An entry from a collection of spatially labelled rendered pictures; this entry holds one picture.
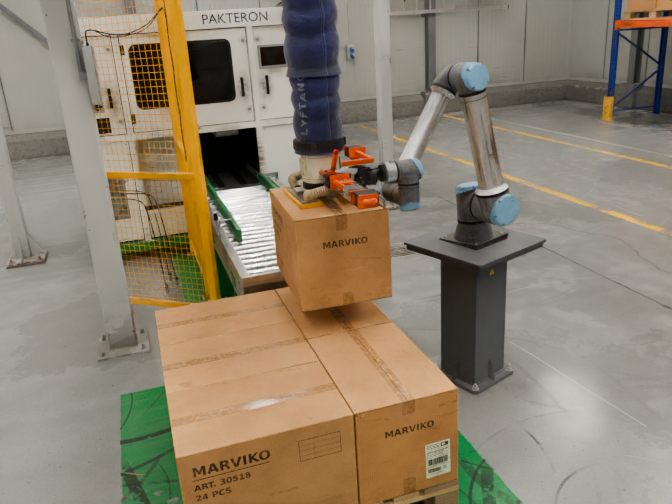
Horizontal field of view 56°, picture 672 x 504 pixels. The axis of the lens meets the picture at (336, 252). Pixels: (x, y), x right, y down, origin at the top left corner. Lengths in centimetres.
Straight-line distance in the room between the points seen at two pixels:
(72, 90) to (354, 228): 183
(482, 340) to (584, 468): 77
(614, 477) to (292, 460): 136
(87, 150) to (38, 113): 820
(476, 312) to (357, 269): 77
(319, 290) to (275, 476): 79
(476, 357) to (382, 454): 109
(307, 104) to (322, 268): 68
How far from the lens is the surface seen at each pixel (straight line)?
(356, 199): 227
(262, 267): 359
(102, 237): 387
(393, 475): 243
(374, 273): 267
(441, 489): 257
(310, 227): 253
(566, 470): 292
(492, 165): 288
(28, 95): 1194
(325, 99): 268
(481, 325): 324
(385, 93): 633
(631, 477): 296
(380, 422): 227
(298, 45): 266
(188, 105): 380
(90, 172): 378
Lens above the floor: 179
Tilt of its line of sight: 20 degrees down
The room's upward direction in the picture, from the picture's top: 4 degrees counter-clockwise
